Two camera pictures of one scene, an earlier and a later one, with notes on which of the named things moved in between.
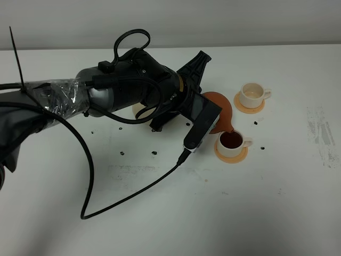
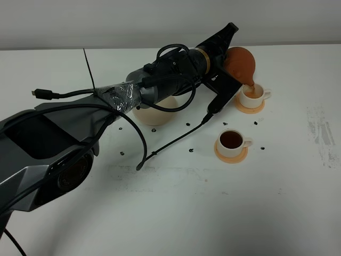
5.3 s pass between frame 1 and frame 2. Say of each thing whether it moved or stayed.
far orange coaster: stayed
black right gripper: moved
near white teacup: stayed
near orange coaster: stayed
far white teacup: stayed
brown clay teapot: moved
